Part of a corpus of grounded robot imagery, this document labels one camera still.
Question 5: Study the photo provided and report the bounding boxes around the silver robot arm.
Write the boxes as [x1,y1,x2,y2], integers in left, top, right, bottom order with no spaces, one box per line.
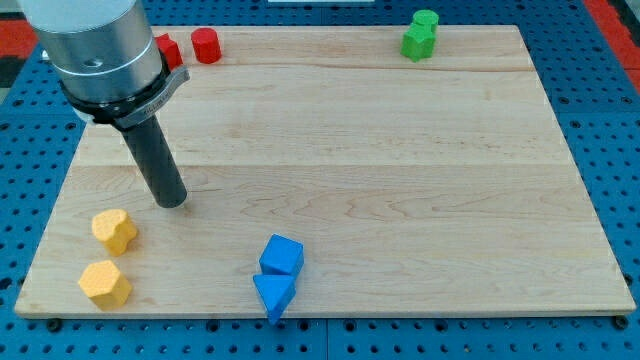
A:
[18,0,190,131]

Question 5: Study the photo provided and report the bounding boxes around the wooden board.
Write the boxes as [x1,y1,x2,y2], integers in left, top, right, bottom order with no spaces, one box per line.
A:
[15,25,636,319]

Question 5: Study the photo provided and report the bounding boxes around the green star block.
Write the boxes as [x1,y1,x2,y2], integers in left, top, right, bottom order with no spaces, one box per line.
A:
[400,24,436,62]

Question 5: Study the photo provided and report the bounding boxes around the red star block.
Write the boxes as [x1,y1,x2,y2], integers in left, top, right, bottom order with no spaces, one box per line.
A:
[155,33,183,71]

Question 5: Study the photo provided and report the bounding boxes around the blue cube block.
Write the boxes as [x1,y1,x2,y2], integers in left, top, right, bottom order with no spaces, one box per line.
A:
[259,234,304,277]

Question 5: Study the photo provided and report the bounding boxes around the blue triangle block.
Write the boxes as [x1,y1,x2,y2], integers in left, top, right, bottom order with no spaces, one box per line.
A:
[253,274,296,325]

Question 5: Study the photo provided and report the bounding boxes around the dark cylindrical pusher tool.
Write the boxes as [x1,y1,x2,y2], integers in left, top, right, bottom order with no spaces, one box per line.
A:
[122,116,187,208]

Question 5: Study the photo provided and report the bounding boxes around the red cylinder block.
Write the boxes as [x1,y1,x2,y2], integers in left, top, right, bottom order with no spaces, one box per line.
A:
[191,27,222,64]

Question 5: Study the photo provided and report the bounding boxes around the green cylinder block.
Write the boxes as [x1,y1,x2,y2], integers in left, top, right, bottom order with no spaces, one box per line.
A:
[411,9,439,35]

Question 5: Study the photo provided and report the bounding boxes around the yellow heart block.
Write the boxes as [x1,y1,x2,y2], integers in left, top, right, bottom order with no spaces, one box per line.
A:
[91,209,138,256]

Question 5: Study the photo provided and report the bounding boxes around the yellow hexagon block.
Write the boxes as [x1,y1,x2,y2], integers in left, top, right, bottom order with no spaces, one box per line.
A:
[78,260,133,311]

